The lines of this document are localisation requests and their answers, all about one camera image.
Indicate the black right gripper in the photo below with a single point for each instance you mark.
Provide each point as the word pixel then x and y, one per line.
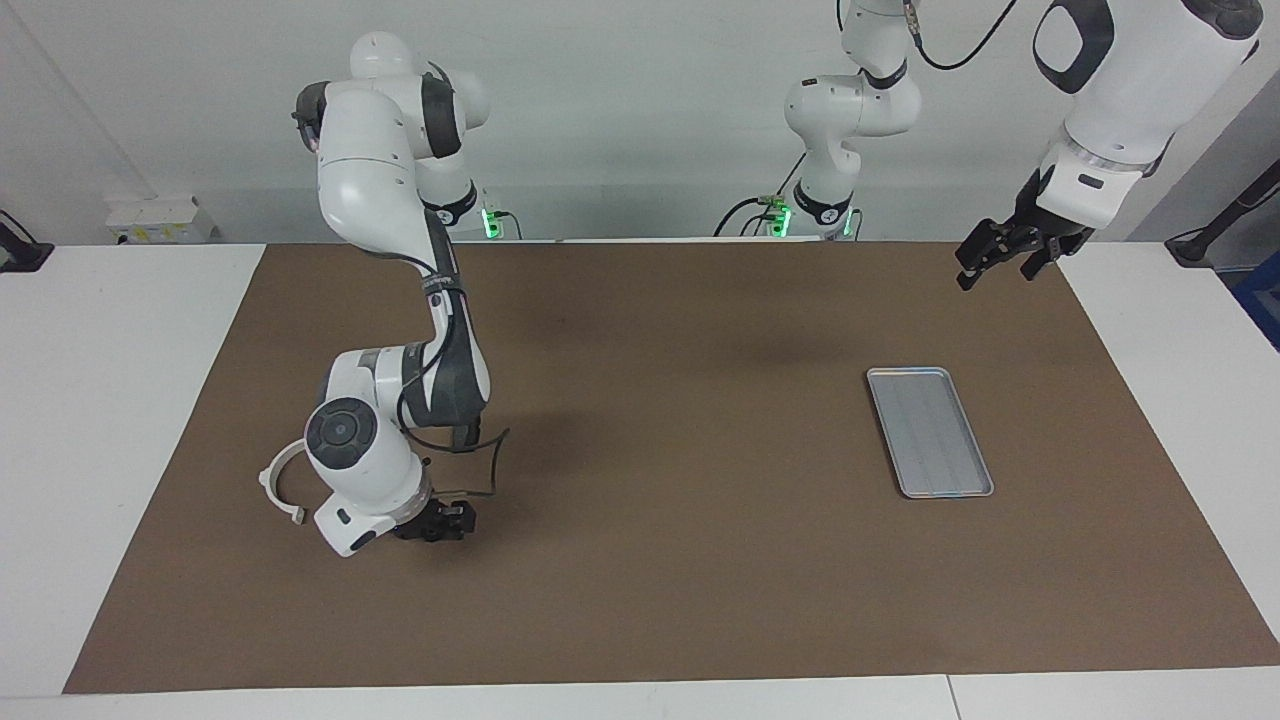
pixel 430 518

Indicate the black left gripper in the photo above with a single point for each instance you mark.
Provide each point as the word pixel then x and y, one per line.
pixel 1030 230

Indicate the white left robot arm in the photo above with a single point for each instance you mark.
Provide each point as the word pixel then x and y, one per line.
pixel 1130 90

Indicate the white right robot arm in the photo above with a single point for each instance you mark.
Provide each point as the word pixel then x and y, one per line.
pixel 365 190

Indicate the silver metal tray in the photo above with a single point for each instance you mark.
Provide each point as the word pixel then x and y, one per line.
pixel 930 435

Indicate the blue crate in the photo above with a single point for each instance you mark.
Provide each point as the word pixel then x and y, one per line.
pixel 1262 300

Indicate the brown table mat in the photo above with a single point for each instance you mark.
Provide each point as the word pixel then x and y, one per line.
pixel 700 580

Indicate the black table clamp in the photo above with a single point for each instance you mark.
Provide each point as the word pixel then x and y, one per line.
pixel 22 255

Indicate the white curved plastic bracket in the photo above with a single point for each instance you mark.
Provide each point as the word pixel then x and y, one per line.
pixel 268 485

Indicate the white wall socket box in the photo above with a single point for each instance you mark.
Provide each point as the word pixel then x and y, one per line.
pixel 160 218

